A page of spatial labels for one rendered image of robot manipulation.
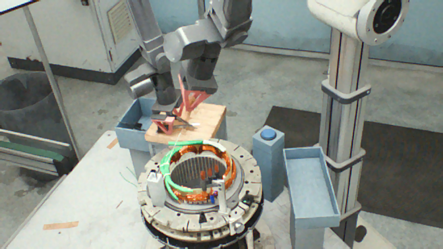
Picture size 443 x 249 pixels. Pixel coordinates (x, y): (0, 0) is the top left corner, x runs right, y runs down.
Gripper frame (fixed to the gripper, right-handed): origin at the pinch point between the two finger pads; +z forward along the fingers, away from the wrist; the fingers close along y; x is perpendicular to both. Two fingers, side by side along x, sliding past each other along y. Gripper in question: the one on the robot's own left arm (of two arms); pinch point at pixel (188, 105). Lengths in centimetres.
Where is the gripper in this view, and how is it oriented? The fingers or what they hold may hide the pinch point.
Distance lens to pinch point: 107.3
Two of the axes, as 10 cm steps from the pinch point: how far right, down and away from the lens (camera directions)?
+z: -2.8, 7.5, 6.0
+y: 2.4, 6.6, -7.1
